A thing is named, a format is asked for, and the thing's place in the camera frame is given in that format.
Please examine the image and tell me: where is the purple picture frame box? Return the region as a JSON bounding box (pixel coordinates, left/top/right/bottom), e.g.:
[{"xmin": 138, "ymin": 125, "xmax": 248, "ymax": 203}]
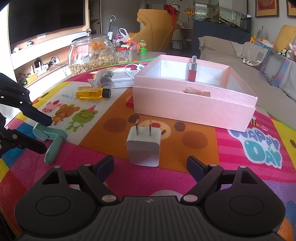
[{"xmin": 259, "ymin": 50, "xmax": 290, "ymax": 87}]

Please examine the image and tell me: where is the grey fabric sofa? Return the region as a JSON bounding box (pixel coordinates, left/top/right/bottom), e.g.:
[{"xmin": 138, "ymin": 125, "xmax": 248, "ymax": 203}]
[{"xmin": 198, "ymin": 36, "xmax": 295, "ymax": 129}]

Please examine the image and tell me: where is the teal plastic handle tool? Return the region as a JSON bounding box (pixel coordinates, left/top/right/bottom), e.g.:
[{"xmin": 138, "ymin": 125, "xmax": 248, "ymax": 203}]
[{"xmin": 33, "ymin": 123, "xmax": 68, "ymax": 165}]

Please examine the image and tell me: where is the green toy bottle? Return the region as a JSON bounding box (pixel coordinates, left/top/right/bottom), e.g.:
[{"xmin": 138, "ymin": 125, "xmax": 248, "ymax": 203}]
[{"xmin": 138, "ymin": 40, "xmax": 147, "ymax": 60}]

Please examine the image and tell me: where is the dark blue aquarium cabinet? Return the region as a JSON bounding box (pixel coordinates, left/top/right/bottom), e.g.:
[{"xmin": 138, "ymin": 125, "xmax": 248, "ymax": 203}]
[{"xmin": 191, "ymin": 20, "xmax": 251, "ymax": 58}]

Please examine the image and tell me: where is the yellow armchair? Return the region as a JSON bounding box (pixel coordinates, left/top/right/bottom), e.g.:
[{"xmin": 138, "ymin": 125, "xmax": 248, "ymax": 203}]
[{"xmin": 128, "ymin": 9, "xmax": 179, "ymax": 52}]

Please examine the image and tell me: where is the red gold framed picture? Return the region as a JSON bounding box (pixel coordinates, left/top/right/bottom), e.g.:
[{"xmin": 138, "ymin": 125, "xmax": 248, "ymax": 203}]
[
  {"xmin": 255, "ymin": 0, "xmax": 280, "ymax": 18},
  {"xmin": 287, "ymin": 1, "xmax": 296, "ymax": 18}
]

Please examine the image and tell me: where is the red lipstick tube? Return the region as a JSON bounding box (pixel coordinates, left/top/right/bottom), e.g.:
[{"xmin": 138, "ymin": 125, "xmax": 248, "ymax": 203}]
[{"xmin": 188, "ymin": 55, "xmax": 197, "ymax": 82}]

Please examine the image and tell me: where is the yellow pillow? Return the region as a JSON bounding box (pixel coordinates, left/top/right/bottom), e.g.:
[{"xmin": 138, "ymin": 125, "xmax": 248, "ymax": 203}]
[{"xmin": 273, "ymin": 25, "xmax": 296, "ymax": 52}]

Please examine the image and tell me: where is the pink cardboard box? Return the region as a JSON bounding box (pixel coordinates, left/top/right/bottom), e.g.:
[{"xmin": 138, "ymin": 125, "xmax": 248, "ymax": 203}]
[{"xmin": 133, "ymin": 55, "xmax": 258, "ymax": 132}]

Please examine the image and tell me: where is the small jar with red lid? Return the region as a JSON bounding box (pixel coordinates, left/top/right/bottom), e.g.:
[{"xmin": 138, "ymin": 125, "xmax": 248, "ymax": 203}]
[{"xmin": 116, "ymin": 47, "xmax": 129, "ymax": 64}]

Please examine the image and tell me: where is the glass aquarium tank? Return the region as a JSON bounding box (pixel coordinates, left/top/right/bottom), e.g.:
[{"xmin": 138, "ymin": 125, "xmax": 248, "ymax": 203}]
[{"xmin": 192, "ymin": 1, "xmax": 251, "ymax": 33}]

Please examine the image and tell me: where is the amber liquid bottle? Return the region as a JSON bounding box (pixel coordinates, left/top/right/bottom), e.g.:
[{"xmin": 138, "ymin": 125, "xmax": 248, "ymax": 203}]
[{"xmin": 75, "ymin": 86, "xmax": 111, "ymax": 100}]

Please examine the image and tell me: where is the colourful cartoon play mat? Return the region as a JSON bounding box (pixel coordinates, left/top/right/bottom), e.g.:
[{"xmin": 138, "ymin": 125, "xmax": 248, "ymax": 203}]
[{"xmin": 1, "ymin": 72, "xmax": 295, "ymax": 240}]

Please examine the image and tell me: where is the white power adapter plug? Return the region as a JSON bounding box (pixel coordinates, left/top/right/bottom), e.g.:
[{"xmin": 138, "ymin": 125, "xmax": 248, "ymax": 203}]
[{"xmin": 126, "ymin": 119, "xmax": 161, "ymax": 167}]

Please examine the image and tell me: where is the clear plastic bag with item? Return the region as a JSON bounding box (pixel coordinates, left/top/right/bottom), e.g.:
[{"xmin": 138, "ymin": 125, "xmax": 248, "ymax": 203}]
[{"xmin": 88, "ymin": 69, "xmax": 114, "ymax": 88}]

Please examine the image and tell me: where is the black television screen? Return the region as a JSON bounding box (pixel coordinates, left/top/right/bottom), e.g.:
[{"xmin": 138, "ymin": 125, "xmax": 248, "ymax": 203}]
[{"xmin": 9, "ymin": 0, "xmax": 85, "ymax": 44}]

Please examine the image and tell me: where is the red snack packet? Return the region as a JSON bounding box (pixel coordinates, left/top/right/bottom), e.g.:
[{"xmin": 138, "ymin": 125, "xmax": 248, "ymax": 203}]
[{"xmin": 125, "ymin": 95, "xmax": 134, "ymax": 108}]

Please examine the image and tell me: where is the white charging cable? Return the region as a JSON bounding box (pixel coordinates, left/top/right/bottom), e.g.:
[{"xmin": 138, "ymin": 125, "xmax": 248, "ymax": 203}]
[{"xmin": 124, "ymin": 63, "xmax": 146, "ymax": 80}]

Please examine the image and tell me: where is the glass jar of peanuts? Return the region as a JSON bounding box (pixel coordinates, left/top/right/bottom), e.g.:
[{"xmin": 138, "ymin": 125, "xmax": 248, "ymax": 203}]
[{"xmin": 68, "ymin": 29, "xmax": 117, "ymax": 76}]

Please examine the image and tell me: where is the red gold framed picture middle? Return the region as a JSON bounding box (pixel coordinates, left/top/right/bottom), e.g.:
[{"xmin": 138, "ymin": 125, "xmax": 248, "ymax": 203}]
[{"xmin": 287, "ymin": 1, "xmax": 296, "ymax": 18}]

